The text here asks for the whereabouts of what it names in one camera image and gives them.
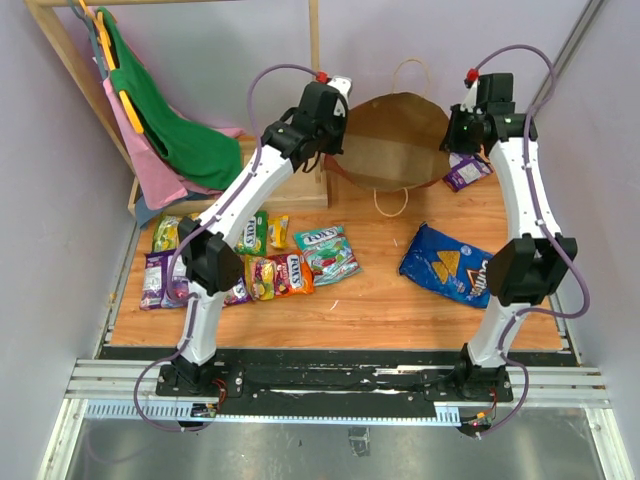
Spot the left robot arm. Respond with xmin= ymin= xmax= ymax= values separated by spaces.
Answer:
xmin=156 ymin=76 xmax=352 ymax=396

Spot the green shirt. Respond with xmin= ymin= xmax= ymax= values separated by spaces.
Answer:
xmin=96 ymin=7 xmax=243 ymax=190

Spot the yellow snack pack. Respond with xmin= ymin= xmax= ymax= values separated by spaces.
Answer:
xmin=268 ymin=215 xmax=289 ymax=250

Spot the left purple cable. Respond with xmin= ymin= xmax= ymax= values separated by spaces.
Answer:
xmin=132 ymin=63 xmax=329 ymax=434

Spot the blue snack pack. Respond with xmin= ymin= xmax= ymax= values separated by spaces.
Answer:
xmin=398 ymin=223 xmax=493 ymax=309

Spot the green Fox's candy bag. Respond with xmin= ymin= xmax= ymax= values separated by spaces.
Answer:
xmin=151 ymin=212 xmax=198 ymax=253
xmin=235 ymin=210 xmax=268 ymax=256

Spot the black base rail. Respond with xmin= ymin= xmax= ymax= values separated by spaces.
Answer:
xmin=155 ymin=348 xmax=513 ymax=420

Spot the aluminium frame post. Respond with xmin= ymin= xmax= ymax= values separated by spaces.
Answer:
xmin=531 ymin=0 xmax=608 ymax=109

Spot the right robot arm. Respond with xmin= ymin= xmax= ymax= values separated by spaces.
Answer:
xmin=440 ymin=69 xmax=577 ymax=400

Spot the grey hanger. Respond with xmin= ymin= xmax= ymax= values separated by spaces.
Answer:
xmin=67 ymin=0 xmax=117 ymax=80

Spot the orange Fox's candy bag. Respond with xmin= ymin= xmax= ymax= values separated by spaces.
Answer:
xmin=245 ymin=251 xmax=315 ymax=301

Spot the teal mint Fox's candy bag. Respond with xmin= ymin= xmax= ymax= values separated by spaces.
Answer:
xmin=294 ymin=225 xmax=362 ymax=287

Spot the wooden clothes rack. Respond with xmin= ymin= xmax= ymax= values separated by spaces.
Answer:
xmin=24 ymin=0 xmax=329 ymax=216

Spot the red brown paper bag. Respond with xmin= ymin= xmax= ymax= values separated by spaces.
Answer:
xmin=323 ymin=58 xmax=452 ymax=219

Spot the blue grey cloth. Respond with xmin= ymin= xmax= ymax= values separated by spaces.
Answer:
xmin=134 ymin=196 xmax=171 ymax=230

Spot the pink shirt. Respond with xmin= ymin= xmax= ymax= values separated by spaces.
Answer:
xmin=102 ymin=77 xmax=242 ymax=208

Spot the purple snack bag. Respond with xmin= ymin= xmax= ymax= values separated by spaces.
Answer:
xmin=139 ymin=250 xmax=189 ymax=311
xmin=443 ymin=153 xmax=494 ymax=193

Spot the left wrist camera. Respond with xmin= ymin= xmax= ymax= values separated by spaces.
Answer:
xmin=328 ymin=76 xmax=352 ymax=118

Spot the yellow hanger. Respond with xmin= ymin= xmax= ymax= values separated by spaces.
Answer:
xmin=77 ymin=0 xmax=145 ymax=135

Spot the purple Fox's candy bag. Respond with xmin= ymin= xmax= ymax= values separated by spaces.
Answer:
xmin=224 ymin=277 xmax=253 ymax=307

